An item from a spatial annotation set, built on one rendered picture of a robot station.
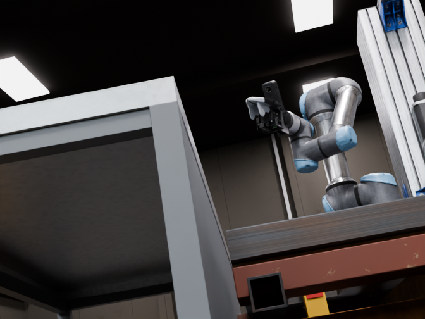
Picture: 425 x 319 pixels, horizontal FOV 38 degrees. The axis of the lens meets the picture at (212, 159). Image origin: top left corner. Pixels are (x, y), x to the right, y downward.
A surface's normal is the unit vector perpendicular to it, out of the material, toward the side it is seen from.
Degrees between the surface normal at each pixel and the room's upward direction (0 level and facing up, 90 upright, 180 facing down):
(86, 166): 180
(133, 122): 90
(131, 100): 90
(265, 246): 90
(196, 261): 90
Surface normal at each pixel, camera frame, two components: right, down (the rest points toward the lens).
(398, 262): -0.09, -0.36
